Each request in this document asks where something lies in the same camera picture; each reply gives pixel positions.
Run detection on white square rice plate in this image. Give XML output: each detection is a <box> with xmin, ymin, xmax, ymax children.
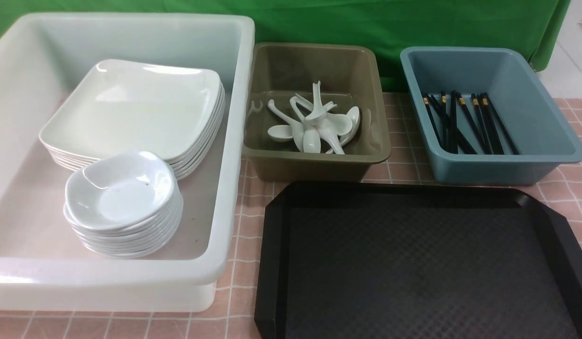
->
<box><xmin>39</xmin><ymin>59</ymin><xmax>225</xmax><ymax>161</ymax></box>

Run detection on white spoons pile in bin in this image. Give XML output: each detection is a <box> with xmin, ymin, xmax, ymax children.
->
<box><xmin>267</xmin><ymin>81</ymin><xmax>361</xmax><ymax>154</ymax></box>

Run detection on black serving tray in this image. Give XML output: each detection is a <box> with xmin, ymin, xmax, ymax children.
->
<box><xmin>254</xmin><ymin>182</ymin><xmax>582</xmax><ymax>339</ymax></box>

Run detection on olive green plastic bin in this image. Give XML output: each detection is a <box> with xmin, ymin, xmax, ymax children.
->
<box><xmin>243</xmin><ymin>43</ymin><xmax>391</xmax><ymax>183</ymax></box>

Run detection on stack of white square plates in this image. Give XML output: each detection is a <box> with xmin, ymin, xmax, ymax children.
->
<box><xmin>42</xmin><ymin>85</ymin><xmax>226</xmax><ymax>180</ymax></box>

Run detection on stack of small white bowls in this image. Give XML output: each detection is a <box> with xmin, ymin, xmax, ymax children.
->
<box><xmin>63</xmin><ymin>152</ymin><xmax>184</xmax><ymax>259</ymax></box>

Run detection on large white plastic bin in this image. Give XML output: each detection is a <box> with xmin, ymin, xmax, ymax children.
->
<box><xmin>0</xmin><ymin>12</ymin><xmax>255</xmax><ymax>313</ymax></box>

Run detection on black chopsticks in blue bin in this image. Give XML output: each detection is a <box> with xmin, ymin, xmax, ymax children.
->
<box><xmin>421</xmin><ymin>90</ymin><xmax>521</xmax><ymax>155</ymax></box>

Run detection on blue plastic bin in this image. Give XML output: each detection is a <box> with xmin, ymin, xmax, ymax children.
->
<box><xmin>400</xmin><ymin>47</ymin><xmax>582</xmax><ymax>186</ymax></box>

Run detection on pink checkered tablecloth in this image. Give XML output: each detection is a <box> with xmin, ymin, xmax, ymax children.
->
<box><xmin>0</xmin><ymin>94</ymin><xmax>582</xmax><ymax>339</ymax></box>

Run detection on green backdrop cloth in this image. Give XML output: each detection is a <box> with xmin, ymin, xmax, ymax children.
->
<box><xmin>0</xmin><ymin>0</ymin><xmax>570</xmax><ymax>91</ymax></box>

